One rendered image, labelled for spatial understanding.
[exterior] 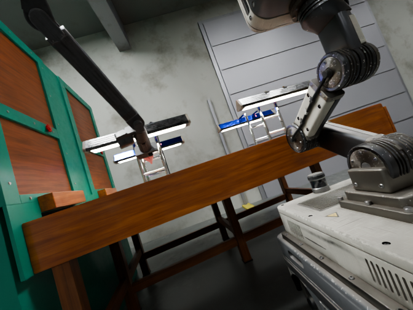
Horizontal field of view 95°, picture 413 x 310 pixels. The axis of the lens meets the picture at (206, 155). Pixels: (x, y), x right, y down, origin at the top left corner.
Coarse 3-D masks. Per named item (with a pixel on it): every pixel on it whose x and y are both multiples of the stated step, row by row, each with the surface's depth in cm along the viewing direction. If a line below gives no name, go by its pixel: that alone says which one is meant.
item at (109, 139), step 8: (168, 120) 116; (176, 120) 116; (184, 120) 116; (152, 128) 112; (160, 128) 112; (168, 128) 113; (104, 136) 109; (112, 136) 109; (88, 144) 105; (96, 144) 105; (104, 144) 105; (112, 144) 106; (88, 152) 106
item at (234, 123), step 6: (258, 114) 191; (264, 114) 190; (270, 114) 191; (234, 120) 186; (240, 120) 186; (252, 120) 186; (216, 126) 184; (222, 126) 181; (228, 126) 181; (234, 126) 182
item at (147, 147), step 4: (148, 140) 84; (140, 144) 82; (144, 144) 83; (148, 144) 84; (152, 144) 90; (156, 144) 90; (136, 148) 88; (140, 148) 85; (144, 148) 84; (148, 148) 85; (152, 148) 87; (156, 148) 87; (136, 152) 86; (140, 152) 86; (144, 152) 86; (148, 152) 86; (152, 152) 87; (136, 156) 85
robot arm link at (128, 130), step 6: (138, 120) 74; (138, 126) 74; (120, 132) 77; (126, 132) 77; (132, 132) 77; (138, 132) 77; (120, 138) 76; (126, 138) 78; (120, 144) 77; (126, 144) 78; (132, 144) 80
